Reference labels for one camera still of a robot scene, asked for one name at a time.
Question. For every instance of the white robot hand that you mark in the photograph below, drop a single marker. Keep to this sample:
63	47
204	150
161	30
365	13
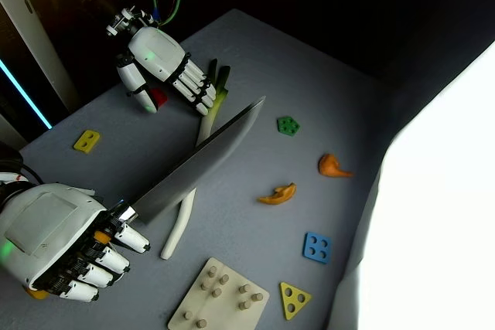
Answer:
158	52
46	229

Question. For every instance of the large steel kitchen knife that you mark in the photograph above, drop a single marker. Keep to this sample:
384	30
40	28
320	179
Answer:
201	164

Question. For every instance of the leek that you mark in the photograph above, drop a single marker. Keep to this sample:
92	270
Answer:
179	225

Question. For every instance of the red pentagon block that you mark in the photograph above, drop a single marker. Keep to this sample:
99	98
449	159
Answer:
160	98

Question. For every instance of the yellow rectangle two-hole block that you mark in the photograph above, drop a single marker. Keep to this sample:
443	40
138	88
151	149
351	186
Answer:
87	141

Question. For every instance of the cyan light strip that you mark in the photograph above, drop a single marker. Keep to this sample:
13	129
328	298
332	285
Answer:
25	94

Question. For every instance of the green pentagon block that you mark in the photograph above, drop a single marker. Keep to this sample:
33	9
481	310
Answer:
288	126

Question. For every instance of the wooden peg board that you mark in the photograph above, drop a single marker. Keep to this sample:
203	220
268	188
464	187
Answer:
216	307

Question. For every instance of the orange toy chicken wing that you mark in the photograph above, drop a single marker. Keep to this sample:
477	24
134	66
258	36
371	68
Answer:
329	165
282	194

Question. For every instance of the grey table cloth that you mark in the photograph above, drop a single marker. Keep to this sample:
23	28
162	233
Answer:
309	198

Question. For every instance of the blue square four-hole block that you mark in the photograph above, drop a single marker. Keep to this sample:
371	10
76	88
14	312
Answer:
317	248

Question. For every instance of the yellow triangle three-hole block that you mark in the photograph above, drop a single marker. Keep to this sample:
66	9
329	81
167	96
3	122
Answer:
292	299

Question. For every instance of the white post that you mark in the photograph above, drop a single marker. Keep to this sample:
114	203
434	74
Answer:
35	36

